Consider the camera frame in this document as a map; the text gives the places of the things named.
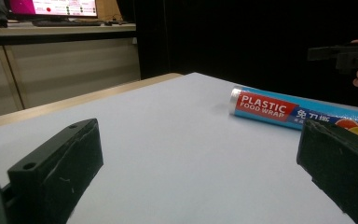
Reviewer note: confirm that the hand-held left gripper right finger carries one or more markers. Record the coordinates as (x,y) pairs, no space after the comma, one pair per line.
(341,165)

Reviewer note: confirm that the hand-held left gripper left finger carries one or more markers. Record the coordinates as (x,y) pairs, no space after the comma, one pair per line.
(52,174)

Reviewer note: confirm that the plastic food wrap box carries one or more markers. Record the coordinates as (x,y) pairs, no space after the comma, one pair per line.
(270,107)

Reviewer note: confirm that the black curtain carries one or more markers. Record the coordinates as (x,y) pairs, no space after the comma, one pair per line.
(254,40)

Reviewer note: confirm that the black keyboard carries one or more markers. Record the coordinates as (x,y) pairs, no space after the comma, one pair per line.
(66,23)

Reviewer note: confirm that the computer monitor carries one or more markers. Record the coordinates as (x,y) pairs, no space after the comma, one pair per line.
(54,7)

